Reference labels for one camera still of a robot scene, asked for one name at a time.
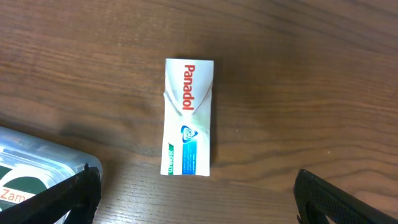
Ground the white Panadol box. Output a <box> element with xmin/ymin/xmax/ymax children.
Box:
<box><xmin>160</xmin><ymin>58</ymin><xmax>214</xmax><ymax>177</ymax></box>

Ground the clear plastic container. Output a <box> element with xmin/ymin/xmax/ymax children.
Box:
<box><xmin>1</xmin><ymin>128</ymin><xmax>103</xmax><ymax>223</ymax></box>

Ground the green round balm box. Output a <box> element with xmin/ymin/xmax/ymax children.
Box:
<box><xmin>1</xmin><ymin>162</ymin><xmax>76</xmax><ymax>211</ymax></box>

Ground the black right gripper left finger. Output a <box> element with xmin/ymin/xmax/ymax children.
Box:
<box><xmin>1</xmin><ymin>164</ymin><xmax>101</xmax><ymax>224</ymax></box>

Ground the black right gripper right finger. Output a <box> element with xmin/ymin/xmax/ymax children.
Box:
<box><xmin>294</xmin><ymin>169</ymin><xmax>397</xmax><ymax>224</ymax></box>

